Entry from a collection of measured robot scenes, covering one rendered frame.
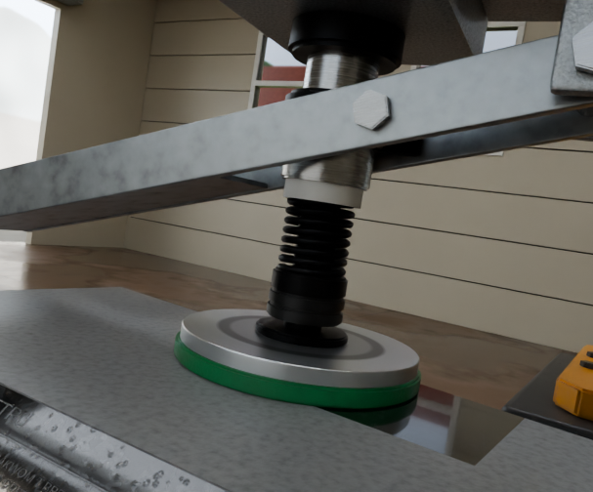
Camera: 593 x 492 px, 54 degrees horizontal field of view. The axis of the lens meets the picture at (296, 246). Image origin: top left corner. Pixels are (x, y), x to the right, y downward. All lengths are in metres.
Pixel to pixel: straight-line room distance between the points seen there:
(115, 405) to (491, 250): 6.25
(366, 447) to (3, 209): 0.45
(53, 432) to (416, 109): 0.32
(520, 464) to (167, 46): 9.15
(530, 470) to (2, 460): 0.31
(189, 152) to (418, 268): 6.30
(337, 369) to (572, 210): 6.07
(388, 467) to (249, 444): 0.08
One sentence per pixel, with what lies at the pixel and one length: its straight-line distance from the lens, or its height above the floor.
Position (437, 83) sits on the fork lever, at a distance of 0.44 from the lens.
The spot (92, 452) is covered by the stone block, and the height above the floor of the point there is 0.81.
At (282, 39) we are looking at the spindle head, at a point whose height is 1.12.
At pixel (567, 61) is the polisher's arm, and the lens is 0.41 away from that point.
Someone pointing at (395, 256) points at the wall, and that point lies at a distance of 6.87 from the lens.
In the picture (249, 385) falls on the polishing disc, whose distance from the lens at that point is 0.43.
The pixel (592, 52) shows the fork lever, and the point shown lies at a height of 1.08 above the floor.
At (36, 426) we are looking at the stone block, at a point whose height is 0.81.
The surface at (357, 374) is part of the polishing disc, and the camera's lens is 0.44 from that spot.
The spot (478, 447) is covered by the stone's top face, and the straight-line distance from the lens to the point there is 0.43.
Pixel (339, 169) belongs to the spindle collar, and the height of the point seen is 1.00.
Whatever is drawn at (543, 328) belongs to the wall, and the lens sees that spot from 6.50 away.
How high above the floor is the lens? 0.96
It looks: 3 degrees down
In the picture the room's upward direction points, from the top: 9 degrees clockwise
